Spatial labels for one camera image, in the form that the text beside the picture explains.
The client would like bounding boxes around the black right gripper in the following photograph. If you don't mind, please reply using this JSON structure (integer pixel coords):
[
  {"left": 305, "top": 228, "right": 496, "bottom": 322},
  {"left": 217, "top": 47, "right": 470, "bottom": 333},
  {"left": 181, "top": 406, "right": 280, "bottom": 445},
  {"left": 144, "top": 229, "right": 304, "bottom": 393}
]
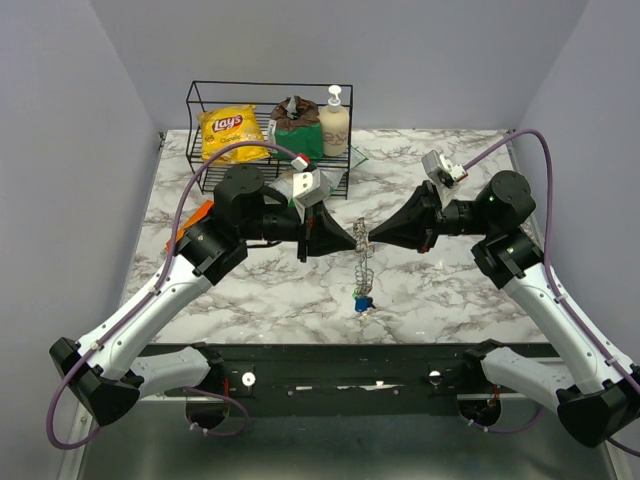
[{"left": 368, "top": 179, "right": 495, "bottom": 253}]

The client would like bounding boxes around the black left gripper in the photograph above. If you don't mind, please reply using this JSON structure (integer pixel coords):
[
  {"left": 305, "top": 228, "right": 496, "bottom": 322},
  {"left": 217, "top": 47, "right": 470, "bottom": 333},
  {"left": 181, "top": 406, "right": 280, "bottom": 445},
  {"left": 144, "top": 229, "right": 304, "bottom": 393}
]
[{"left": 240, "top": 197, "right": 358, "bottom": 263}]

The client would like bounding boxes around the metal disc keyring organizer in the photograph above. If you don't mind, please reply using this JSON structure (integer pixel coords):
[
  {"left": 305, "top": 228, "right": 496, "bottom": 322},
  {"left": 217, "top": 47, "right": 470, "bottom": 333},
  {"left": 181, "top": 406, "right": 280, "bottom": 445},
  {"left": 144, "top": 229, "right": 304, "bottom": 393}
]
[{"left": 353, "top": 217, "right": 374, "bottom": 296}]

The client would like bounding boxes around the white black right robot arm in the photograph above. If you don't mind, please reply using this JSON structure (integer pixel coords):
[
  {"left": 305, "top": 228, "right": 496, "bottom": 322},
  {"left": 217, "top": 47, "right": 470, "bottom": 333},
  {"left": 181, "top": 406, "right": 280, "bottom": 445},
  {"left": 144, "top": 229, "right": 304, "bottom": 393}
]
[{"left": 369, "top": 170, "right": 639, "bottom": 447}]

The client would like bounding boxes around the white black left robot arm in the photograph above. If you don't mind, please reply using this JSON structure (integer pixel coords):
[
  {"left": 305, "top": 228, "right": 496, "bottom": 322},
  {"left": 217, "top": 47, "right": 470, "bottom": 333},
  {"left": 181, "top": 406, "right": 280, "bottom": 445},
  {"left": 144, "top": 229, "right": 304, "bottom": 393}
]
[{"left": 49, "top": 164, "right": 355, "bottom": 427}]

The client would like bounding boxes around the green white snack pouch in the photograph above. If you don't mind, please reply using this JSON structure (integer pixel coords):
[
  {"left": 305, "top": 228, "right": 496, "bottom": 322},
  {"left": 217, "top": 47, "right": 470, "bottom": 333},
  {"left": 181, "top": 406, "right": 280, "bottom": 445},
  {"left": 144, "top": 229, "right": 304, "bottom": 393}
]
[{"left": 269, "top": 168, "right": 346, "bottom": 200}]

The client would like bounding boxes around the blue key tag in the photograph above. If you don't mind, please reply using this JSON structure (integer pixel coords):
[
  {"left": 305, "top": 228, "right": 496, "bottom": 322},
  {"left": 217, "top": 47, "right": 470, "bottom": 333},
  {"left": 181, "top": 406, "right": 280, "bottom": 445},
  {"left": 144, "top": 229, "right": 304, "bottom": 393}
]
[{"left": 354, "top": 296, "right": 376, "bottom": 314}]

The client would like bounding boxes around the green white card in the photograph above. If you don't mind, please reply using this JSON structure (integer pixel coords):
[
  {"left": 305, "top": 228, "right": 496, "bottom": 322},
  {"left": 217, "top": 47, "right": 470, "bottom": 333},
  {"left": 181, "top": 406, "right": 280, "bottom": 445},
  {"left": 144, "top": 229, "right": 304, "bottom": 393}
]
[{"left": 350, "top": 146, "right": 369, "bottom": 169}]

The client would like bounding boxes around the green brown coffee bag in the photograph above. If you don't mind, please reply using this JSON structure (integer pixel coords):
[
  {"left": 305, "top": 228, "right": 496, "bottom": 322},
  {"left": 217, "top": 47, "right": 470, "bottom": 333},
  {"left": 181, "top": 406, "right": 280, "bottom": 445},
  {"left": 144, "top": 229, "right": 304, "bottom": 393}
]
[{"left": 267, "top": 95, "right": 324, "bottom": 160}]

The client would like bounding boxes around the cream soap pump bottle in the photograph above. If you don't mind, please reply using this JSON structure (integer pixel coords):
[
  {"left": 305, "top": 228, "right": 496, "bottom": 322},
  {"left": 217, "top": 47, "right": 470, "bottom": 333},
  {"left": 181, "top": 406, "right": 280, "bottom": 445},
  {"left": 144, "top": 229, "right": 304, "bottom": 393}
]
[{"left": 319, "top": 85, "right": 350, "bottom": 157}]

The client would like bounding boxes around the orange razor box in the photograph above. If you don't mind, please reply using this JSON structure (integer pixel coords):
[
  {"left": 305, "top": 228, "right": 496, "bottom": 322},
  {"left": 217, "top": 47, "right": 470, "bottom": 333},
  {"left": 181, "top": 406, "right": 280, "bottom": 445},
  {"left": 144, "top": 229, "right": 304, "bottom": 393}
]
[{"left": 176, "top": 200, "right": 214, "bottom": 242}]

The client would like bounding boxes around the yellow Lays chips bag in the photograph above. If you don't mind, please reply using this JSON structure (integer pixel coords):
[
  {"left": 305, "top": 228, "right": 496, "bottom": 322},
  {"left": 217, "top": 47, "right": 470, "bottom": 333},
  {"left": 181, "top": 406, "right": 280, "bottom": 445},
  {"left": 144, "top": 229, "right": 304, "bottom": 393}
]
[{"left": 197, "top": 104, "right": 269, "bottom": 164}]

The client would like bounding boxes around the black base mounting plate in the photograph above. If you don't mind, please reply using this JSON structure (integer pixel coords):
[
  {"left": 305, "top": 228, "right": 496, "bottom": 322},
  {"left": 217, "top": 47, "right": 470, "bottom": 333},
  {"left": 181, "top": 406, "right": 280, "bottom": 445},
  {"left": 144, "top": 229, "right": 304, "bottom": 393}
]
[{"left": 141, "top": 342, "right": 566, "bottom": 424}]

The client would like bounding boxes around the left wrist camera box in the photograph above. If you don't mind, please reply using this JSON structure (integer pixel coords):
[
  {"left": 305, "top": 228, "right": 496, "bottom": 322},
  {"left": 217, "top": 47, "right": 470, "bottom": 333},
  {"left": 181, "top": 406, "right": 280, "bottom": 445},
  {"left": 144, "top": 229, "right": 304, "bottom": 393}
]
[{"left": 291, "top": 154, "right": 330, "bottom": 209}]

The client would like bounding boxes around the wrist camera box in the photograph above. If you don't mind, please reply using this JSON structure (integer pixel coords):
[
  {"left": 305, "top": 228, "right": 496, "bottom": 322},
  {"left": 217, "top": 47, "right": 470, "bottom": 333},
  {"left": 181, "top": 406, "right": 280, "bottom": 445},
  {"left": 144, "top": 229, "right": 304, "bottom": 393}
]
[
  {"left": 291, "top": 154, "right": 330, "bottom": 209},
  {"left": 421, "top": 150, "right": 468, "bottom": 189}
]

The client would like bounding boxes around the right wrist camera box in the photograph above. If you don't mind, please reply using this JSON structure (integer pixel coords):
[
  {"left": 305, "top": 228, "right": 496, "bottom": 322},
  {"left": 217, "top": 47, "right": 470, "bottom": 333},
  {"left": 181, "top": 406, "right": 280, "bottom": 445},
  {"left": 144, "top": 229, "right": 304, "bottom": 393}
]
[{"left": 421, "top": 150, "right": 468, "bottom": 189}]

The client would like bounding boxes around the black wire shelf rack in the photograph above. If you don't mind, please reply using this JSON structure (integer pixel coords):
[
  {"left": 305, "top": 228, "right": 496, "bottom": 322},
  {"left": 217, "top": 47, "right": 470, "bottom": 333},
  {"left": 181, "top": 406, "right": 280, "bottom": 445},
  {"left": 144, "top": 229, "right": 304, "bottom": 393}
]
[{"left": 185, "top": 80, "right": 354, "bottom": 199}]

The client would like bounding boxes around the aluminium frame rail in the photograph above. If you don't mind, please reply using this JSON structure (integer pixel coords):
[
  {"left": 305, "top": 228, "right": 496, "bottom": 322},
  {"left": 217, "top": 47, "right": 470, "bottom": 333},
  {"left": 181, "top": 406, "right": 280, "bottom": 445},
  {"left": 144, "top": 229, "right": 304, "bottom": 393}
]
[{"left": 79, "top": 355, "right": 611, "bottom": 403}]

